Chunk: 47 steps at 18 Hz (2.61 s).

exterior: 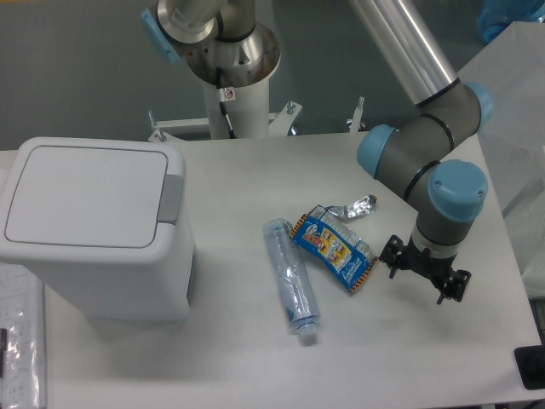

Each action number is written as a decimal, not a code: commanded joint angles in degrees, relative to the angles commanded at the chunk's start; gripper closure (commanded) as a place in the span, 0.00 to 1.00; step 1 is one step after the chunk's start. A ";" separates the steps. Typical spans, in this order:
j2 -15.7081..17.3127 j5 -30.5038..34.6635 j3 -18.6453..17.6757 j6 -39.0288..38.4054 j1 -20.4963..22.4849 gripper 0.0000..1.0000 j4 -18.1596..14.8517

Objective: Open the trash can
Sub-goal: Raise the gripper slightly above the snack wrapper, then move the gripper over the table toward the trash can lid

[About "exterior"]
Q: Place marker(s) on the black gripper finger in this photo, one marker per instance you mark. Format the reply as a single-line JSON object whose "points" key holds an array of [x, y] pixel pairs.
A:
{"points": [[452, 285], [392, 255]]}

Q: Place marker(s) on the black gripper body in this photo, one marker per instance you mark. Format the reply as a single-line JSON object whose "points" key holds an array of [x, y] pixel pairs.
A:
{"points": [[429, 261]]}

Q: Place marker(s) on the black object at edge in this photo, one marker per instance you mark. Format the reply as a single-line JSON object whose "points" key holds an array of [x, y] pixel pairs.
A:
{"points": [[530, 362]]}

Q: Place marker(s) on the blue snack wrapper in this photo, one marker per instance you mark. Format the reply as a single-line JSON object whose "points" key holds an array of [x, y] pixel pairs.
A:
{"points": [[343, 252]]}

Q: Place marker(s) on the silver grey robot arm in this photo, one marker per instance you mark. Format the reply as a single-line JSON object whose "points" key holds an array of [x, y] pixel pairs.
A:
{"points": [[234, 56]]}

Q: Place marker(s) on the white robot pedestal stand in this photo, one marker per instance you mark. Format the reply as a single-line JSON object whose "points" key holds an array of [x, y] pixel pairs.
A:
{"points": [[233, 113]]}

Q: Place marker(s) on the white plastic trash can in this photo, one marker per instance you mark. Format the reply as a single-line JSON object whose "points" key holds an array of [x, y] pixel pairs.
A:
{"points": [[103, 223]]}

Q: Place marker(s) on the crumpled silver foil wrapper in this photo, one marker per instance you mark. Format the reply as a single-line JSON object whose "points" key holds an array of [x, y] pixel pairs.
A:
{"points": [[359, 209]]}

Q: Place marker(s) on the crushed clear plastic bottle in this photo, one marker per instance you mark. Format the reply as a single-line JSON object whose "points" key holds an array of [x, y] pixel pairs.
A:
{"points": [[294, 288]]}

